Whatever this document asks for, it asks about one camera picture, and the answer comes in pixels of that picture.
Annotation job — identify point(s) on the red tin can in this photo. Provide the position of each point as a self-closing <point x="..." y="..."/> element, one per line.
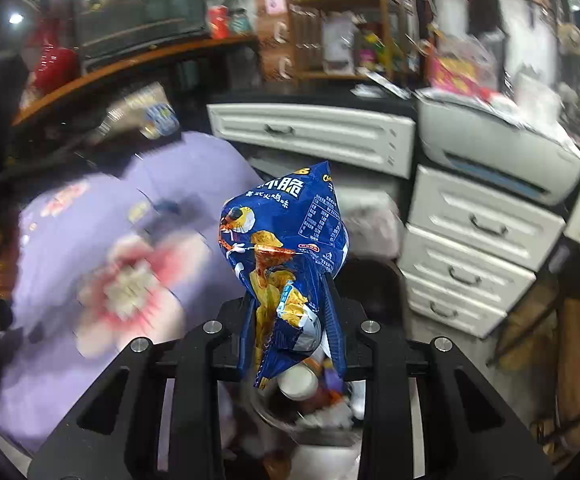
<point x="218" y="22"/>

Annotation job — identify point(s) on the purple floral tablecloth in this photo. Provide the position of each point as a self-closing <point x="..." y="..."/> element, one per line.
<point x="105" y="260"/>

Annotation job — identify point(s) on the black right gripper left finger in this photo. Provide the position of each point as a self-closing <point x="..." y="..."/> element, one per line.
<point x="153" y="412"/>

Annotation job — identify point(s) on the wooden shelf rack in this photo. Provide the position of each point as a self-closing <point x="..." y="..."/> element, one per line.
<point x="347" y="39"/>

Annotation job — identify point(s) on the wooden counter top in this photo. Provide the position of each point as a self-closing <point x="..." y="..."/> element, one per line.
<point x="129" y="67"/>

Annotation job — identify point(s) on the brown coffee box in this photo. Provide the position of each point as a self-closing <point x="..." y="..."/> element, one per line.
<point x="277" y="65"/>
<point x="273" y="31"/>

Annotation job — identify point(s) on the trash bin with rubbish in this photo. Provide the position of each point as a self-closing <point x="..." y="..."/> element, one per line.
<point x="308" y="422"/>

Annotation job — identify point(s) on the white printer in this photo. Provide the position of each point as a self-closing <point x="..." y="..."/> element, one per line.
<point x="498" y="145"/>

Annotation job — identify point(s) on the red ceramic vase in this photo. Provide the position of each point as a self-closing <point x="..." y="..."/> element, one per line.
<point x="57" y="65"/>

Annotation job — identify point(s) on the blue snack wrapper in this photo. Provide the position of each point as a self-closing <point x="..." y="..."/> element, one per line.
<point x="285" y="239"/>

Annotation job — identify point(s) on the white drawer cabinet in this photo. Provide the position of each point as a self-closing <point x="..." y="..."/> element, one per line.
<point x="472" y="249"/>

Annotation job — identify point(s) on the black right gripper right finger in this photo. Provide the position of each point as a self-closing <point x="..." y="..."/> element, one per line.
<point x="429" y="393"/>

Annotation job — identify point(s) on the glass jar with lid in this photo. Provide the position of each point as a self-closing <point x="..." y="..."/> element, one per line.
<point x="239" y="22"/>

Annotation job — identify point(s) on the dark glass display case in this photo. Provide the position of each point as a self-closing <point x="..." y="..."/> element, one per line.
<point x="105" y="31"/>

